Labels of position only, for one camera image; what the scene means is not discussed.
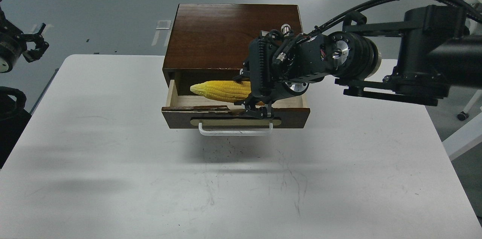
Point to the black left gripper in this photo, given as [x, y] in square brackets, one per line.
[5, 52]

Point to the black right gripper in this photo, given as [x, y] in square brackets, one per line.
[282, 64]

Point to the yellow corn cob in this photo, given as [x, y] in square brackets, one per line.
[224, 91]

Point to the wooden drawer with white handle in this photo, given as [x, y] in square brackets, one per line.
[185, 110]

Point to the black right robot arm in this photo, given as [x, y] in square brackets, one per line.
[416, 60]

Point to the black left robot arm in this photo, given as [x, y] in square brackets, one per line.
[13, 116]

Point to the dark wooden cabinet box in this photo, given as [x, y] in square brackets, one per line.
[210, 41]

